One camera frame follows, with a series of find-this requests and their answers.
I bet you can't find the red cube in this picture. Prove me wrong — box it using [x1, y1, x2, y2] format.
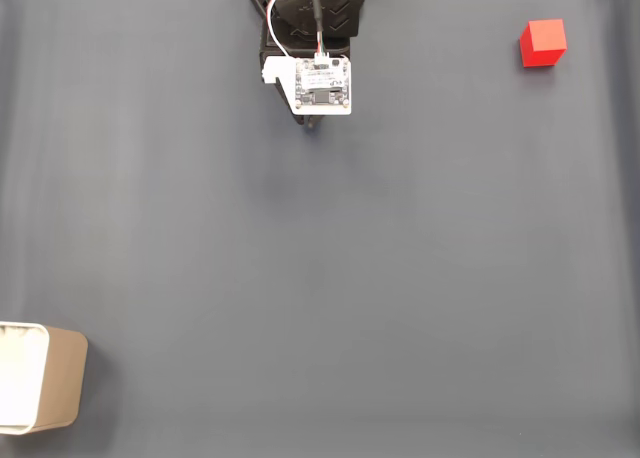
[518, 18, 568, 68]

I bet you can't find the dark grey table mat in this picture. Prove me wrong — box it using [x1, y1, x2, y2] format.
[0, 0, 640, 458]

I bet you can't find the red white black servo cable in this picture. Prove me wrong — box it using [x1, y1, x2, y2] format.
[266, 0, 304, 59]

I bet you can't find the black camera cable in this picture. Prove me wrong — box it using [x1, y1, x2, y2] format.
[307, 0, 329, 62]

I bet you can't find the white beige open box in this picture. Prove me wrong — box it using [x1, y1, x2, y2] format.
[0, 321, 89, 437]

